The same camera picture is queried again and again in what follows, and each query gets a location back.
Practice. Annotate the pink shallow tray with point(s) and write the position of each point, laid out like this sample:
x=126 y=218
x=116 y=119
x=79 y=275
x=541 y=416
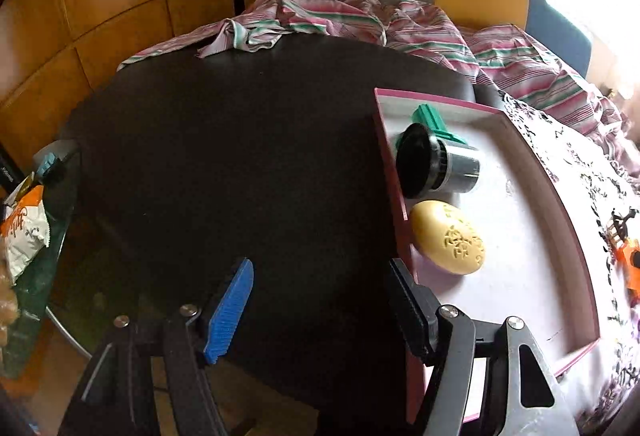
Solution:
x=534 y=267

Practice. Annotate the orange plastic block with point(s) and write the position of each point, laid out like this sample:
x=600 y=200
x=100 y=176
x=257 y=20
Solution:
x=626 y=253

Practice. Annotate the yellow carved oval soap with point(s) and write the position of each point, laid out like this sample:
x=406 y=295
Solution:
x=442 y=233

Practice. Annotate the pink striped bedsheet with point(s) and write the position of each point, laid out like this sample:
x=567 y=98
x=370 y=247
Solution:
x=503 y=57

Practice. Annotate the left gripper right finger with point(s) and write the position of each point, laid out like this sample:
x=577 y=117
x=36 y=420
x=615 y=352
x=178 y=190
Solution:
x=520 y=394

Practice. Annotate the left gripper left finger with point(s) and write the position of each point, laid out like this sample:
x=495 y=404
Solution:
x=115 y=395

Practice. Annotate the snack bags on shelf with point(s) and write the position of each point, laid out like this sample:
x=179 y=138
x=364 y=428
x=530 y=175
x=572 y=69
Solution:
x=25 y=231

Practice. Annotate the black cylindrical canister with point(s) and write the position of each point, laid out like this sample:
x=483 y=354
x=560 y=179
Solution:
x=425 y=163

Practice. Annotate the green ribbed plastic piece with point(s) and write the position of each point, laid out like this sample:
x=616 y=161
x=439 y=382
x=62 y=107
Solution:
x=435 y=123

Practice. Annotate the white embroidered floral tablecloth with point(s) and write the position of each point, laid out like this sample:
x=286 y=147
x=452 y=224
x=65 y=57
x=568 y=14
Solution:
x=591 y=187

